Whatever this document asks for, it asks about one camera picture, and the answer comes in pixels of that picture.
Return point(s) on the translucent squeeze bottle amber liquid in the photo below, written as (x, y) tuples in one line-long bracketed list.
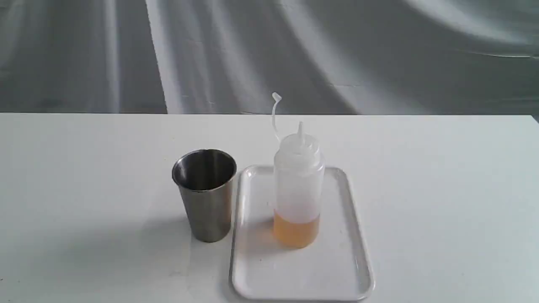
[(299, 170)]

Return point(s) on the stainless steel cup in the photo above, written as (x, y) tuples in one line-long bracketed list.
[(205, 180)]

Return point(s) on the white plastic tray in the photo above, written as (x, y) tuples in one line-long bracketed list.
[(334, 268)]

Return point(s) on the grey fabric backdrop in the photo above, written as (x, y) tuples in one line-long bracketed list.
[(386, 57)]

